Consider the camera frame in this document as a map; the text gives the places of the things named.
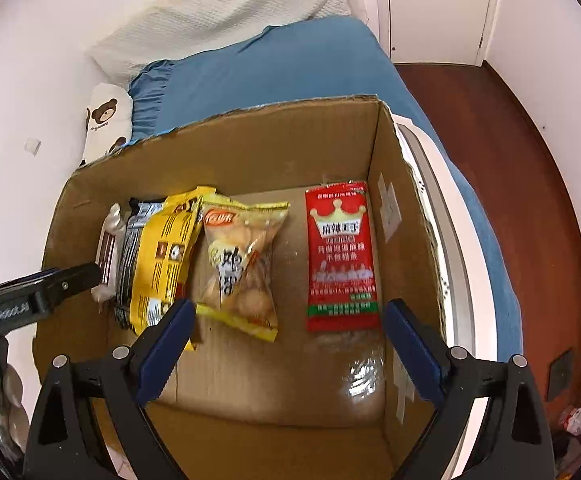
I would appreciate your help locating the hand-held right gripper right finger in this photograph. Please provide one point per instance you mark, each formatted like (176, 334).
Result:
(413, 355)

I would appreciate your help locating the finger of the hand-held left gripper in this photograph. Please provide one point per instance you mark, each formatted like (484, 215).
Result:
(73, 284)

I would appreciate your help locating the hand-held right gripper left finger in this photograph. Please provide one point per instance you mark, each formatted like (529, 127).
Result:
(168, 355)

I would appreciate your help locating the white and brown snack packet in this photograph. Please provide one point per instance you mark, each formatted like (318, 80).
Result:
(109, 240)

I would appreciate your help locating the red snack packet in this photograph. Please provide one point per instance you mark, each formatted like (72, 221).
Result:
(340, 260)

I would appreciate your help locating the cardboard box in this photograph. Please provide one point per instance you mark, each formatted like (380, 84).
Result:
(270, 160)

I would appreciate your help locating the black and silver snack packet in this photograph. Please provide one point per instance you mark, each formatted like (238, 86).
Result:
(133, 245)

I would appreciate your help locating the yellow and black snack packet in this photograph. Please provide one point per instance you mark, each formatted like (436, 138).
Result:
(163, 255)

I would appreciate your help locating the yellow biscuit packet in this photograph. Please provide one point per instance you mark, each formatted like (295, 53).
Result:
(240, 270)

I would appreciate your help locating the white floral mat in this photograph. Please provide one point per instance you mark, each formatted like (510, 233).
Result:
(445, 210)

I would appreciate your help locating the black square plate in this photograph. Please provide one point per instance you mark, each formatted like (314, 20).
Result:
(560, 375)

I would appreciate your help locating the crumpled plastic wrapper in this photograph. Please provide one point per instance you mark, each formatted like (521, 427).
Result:
(576, 421)

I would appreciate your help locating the bear print pillow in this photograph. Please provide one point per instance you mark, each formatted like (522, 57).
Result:
(108, 110)

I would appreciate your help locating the white quilted headboard cover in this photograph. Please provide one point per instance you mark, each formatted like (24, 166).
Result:
(210, 15)

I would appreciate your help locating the blue bed sheet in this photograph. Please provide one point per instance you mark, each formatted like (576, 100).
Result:
(295, 65)

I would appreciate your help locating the white door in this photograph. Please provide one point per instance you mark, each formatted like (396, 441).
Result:
(435, 5)

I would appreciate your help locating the white wall socket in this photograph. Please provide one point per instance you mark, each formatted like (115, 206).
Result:
(32, 147)

